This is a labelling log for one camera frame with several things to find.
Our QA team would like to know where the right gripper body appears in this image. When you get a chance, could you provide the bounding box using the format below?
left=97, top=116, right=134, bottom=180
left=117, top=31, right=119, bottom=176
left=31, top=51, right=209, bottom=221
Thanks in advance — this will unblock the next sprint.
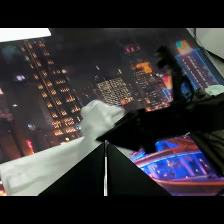
left=143, top=94, right=209, bottom=155

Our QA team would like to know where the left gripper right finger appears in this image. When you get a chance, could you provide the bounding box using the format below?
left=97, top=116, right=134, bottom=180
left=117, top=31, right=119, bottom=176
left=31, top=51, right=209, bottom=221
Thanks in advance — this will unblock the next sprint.
left=106, top=142, right=172, bottom=197

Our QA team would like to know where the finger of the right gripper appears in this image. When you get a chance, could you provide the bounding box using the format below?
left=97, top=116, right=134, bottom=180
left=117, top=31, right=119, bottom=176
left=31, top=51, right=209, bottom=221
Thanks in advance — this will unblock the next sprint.
left=95, top=109, right=148, bottom=152

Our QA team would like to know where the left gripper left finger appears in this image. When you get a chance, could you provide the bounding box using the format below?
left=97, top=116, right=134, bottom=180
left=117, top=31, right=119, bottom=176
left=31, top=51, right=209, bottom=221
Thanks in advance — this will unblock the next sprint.
left=38, top=142, right=106, bottom=197

